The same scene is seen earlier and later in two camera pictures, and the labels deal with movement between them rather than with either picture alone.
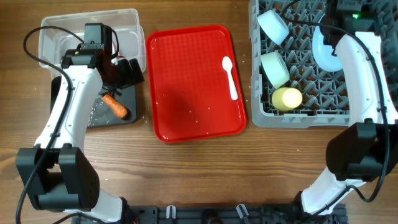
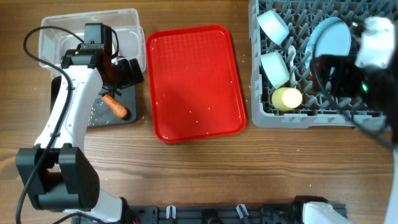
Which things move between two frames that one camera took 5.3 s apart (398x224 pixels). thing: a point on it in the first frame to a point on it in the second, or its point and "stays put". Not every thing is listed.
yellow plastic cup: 286,98 stays put
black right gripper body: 367,6 to 344,78
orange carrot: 119,109 stays put
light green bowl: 275,68 stays put
